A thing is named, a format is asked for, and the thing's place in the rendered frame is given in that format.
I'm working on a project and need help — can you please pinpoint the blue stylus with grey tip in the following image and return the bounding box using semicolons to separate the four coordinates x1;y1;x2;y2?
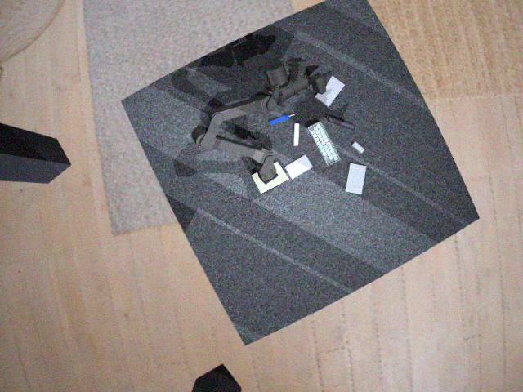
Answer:
270;114;294;125

